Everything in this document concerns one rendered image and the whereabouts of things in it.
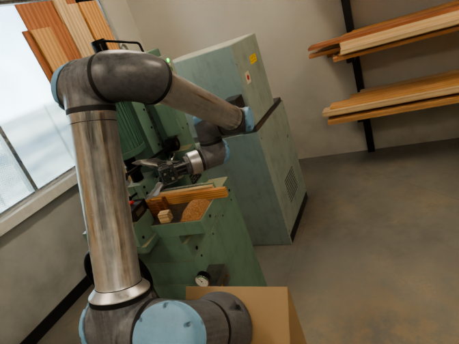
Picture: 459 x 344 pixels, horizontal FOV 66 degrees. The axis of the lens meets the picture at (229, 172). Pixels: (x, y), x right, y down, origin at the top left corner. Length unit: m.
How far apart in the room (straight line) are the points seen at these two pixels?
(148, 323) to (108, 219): 0.25
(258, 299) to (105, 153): 0.55
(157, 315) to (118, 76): 0.52
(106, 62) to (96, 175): 0.25
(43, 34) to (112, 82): 2.30
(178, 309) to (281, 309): 0.30
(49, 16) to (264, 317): 2.84
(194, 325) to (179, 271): 0.76
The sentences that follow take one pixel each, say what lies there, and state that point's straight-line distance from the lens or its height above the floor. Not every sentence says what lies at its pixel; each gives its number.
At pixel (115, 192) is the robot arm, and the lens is 0.87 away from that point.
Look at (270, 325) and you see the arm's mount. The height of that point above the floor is 0.80.
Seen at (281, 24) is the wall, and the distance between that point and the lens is 3.49.
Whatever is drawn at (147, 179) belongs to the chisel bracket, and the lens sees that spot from 1.57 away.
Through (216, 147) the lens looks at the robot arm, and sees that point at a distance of 1.35.
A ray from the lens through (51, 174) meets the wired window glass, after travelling 3.07.
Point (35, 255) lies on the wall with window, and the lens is 2.89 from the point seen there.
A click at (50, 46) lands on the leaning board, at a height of 1.77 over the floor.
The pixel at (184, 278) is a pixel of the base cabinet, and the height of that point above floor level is 0.62.
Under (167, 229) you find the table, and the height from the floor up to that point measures 0.88.
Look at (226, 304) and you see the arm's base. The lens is 0.98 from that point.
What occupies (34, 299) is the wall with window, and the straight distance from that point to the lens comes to 2.92.
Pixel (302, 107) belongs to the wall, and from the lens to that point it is 3.61.
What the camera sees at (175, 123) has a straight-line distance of 1.57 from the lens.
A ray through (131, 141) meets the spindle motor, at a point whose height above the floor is 1.22.
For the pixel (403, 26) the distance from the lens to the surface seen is 2.93.
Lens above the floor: 1.52
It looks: 22 degrees down
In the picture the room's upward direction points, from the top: 19 degrees counter-clockwise
